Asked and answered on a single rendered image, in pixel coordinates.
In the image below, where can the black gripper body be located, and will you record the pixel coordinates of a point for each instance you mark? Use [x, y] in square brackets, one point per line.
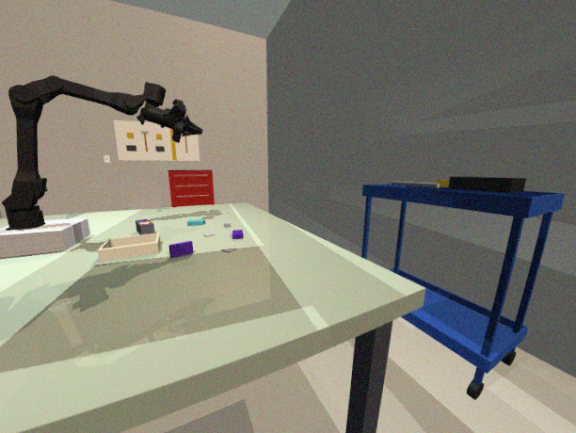
[178, 127]

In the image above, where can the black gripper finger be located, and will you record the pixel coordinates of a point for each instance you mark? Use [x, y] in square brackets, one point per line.
[189, 130]
[191, 123]

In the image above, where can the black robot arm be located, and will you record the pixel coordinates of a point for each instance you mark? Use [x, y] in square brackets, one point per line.
[27, 102]

